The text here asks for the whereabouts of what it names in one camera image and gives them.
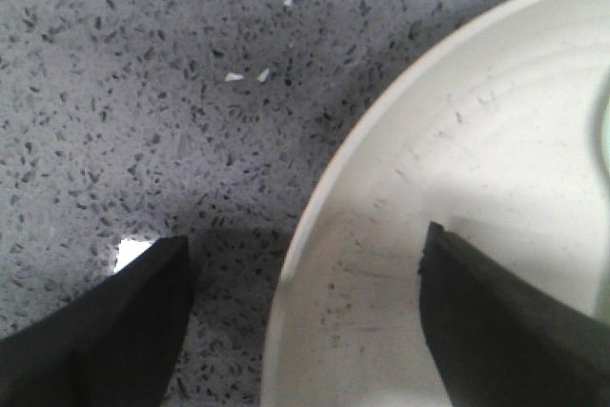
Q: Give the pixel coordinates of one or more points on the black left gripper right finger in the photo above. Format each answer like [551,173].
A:
[499,341]

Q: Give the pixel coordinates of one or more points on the cream round plate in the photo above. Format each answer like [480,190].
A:
[495,134]

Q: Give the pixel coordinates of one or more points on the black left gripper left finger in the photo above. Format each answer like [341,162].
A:
[116,345]

